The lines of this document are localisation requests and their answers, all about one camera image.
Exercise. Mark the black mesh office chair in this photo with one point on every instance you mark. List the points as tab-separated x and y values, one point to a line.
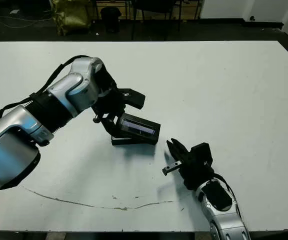
154	6

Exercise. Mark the black box lid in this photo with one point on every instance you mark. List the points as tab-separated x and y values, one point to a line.
139	130

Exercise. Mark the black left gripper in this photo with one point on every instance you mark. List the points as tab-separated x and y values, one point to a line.
109	105

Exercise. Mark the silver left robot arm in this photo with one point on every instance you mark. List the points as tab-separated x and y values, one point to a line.
71	87

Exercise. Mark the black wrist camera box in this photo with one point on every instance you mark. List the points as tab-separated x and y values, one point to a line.
134	98
201	155

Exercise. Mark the yellow-green bag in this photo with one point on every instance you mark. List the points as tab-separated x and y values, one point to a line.
70	17

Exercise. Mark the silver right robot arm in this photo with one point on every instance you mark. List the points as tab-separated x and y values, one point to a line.
221	212

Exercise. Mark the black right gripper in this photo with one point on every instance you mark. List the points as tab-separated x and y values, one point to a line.
197	175

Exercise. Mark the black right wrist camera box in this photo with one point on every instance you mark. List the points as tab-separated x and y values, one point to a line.
201	155

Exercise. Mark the black trash bin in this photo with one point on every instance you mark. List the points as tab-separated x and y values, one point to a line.
110	20

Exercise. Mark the black box base white inlay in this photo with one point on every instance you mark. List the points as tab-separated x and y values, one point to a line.
122	142

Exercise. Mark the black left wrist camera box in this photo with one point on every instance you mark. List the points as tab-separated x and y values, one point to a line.
134	98

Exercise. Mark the white paper sheet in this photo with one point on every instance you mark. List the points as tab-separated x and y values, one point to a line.
15	11

